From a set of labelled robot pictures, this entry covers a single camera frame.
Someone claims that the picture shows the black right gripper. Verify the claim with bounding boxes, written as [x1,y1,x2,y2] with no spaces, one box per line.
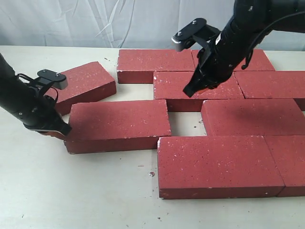
[183,22,255,98]

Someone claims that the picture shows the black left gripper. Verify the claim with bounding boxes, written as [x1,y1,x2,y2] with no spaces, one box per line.
[16,78,72,140]

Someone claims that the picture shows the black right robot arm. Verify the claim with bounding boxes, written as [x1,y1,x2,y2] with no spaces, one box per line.
[183,0,305,97]

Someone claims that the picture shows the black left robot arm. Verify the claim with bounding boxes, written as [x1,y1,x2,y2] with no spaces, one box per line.
[0,55,72,139]

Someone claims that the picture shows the second row right brick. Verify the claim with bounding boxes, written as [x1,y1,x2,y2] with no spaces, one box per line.
[234,71,305,99]

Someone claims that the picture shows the third row red brick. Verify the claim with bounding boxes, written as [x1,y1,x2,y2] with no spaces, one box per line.
[201,99,305,136]

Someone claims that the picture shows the front large red brick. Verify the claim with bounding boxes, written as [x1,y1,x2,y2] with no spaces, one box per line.
[157,136,285,199]

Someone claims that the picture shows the pale wrinkled backdrop cloth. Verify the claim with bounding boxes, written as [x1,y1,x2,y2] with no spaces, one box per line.
[0,0,305,52]

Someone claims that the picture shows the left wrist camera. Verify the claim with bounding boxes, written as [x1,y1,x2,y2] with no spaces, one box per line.
[37,69,68,90]

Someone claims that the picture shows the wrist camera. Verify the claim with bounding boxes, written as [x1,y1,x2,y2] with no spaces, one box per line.
[37,69,68,90]
[172,18,220,52]

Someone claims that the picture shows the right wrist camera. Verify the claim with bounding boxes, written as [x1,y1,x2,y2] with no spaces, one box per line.
[172,18,220,52]

